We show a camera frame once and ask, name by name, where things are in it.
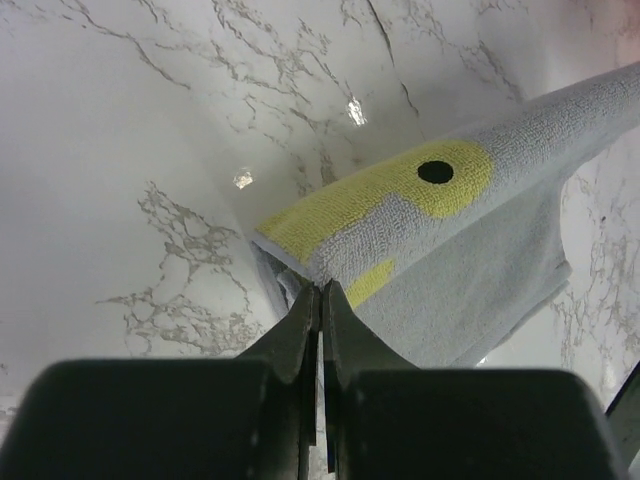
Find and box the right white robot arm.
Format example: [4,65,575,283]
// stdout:
[606,364,639,479]

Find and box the grey green towel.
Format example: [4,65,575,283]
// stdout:
[251,64,639,367]

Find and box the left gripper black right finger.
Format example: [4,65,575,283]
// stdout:
[321,281,629,479]

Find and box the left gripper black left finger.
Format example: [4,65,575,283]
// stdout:
[4,286,320,479]

